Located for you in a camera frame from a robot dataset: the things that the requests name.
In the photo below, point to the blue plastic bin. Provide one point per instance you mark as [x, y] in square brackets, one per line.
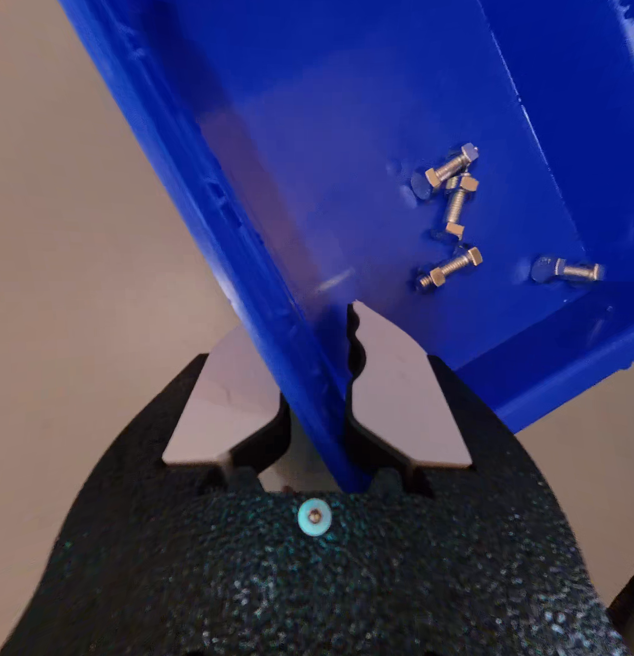
[347, 153]

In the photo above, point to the silver bolt with nut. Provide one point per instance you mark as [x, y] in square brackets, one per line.
[450, 269]
[450, 166]
[457, 205]
[578, 270]

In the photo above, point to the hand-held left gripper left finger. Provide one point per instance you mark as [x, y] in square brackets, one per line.
[224, 405]

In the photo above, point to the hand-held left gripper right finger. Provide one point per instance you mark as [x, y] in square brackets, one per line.
[399, 405]

